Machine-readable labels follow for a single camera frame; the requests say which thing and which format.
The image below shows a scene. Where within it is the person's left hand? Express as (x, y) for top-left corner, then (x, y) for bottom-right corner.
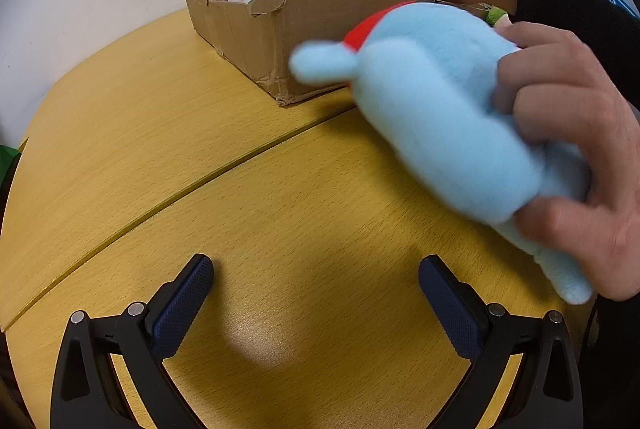
(490, 22), (640, 302)

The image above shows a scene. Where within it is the peach doll with green hair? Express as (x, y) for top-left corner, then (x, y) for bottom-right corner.
(482, 5), (511, 29)

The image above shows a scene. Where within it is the brown cardboard box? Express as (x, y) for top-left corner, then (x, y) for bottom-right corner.
(183, 0), (493, 108)

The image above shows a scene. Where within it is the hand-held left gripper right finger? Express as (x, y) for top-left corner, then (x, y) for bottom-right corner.
(419, 254), (585, 429)

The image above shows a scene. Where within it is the light blue plush toy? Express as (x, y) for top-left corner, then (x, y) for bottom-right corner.
(290, 2), (596, 306)

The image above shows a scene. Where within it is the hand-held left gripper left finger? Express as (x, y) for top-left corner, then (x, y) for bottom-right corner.
(50, 253), (215, 429)

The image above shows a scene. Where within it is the green object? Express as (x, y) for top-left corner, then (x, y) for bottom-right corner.
(0, 144), (22, 182)

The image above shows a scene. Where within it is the person's right forearm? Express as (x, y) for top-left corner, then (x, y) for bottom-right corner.
(504, 0), (640, 66)

